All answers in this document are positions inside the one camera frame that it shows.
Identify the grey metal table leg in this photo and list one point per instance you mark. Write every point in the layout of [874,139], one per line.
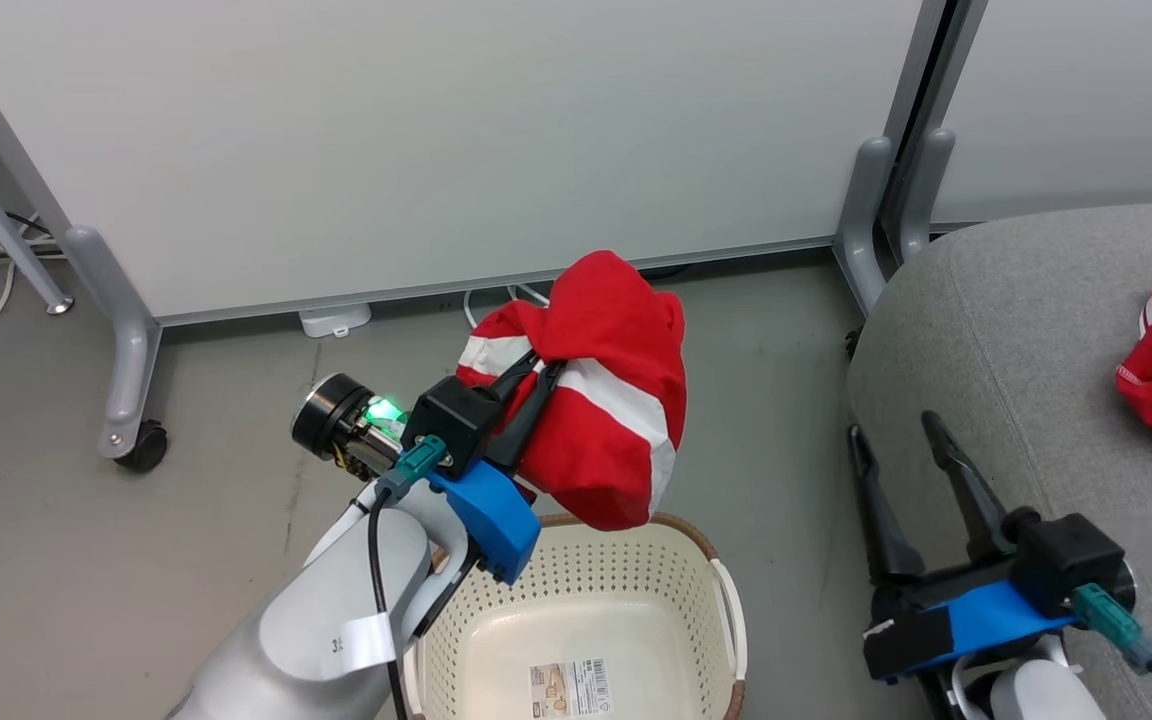
[1,235]

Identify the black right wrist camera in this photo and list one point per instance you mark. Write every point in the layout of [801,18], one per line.
[1071,560]

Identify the narrow white partition panel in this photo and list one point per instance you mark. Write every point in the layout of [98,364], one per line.
[1086,100]

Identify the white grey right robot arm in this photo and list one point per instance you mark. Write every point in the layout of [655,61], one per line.
[1046,695]

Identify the grey fabric sofa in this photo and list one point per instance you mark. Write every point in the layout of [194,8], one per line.
[1026,330]

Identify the blue taped right camera mount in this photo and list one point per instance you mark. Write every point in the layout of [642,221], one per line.
[996,615]

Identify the teal right camera connector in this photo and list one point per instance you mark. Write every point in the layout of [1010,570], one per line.
[1111,620]

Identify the large white partition panel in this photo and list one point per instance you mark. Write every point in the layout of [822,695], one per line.
[436,140]

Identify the grey partition foot with caster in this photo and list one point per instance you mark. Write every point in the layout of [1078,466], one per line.
[131,350]

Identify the red garment wide white band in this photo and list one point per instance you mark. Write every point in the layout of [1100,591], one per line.
[606,320]

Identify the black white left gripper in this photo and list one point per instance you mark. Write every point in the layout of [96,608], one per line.
[331,415]

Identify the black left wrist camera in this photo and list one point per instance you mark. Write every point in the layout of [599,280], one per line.
[451,420]

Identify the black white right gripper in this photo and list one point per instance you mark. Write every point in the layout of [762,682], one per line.
[936,590]

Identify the white power adapter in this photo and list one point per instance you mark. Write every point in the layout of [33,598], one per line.
[336,319]

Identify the teal camera connector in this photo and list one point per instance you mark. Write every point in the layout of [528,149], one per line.
[1111,620]
[414,465]

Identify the blue left camera mount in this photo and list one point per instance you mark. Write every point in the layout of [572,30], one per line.
[491,520]

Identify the teal left camera connector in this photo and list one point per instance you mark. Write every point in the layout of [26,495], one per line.
[414,465]

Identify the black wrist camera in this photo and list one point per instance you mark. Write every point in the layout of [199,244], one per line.
[451,420]
[1071,560]

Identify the cream perforated laundry basket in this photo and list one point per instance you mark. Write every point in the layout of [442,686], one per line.
[576,620]

